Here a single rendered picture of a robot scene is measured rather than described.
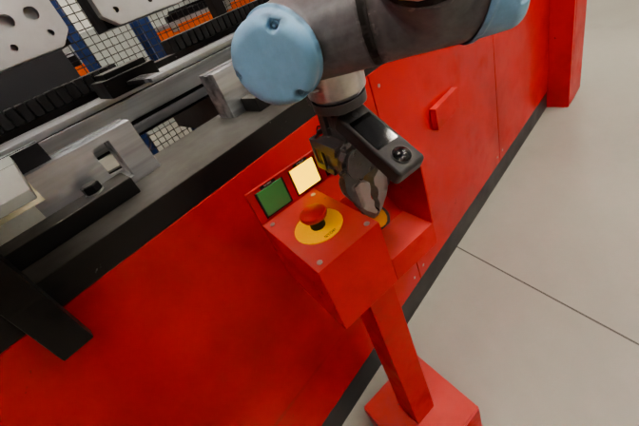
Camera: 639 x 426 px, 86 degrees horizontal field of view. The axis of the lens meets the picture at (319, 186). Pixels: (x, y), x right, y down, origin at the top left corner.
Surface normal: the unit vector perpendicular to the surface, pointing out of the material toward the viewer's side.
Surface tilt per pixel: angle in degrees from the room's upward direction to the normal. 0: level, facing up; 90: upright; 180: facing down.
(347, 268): 90
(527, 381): 0
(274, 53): 93
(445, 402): 0
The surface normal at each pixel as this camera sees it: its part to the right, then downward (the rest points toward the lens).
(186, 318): 0.70, 0.17
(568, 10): -0.64, 0.59
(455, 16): 0.33, 0.91
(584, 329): -0.33, -0.79
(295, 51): -0.25, 0.65
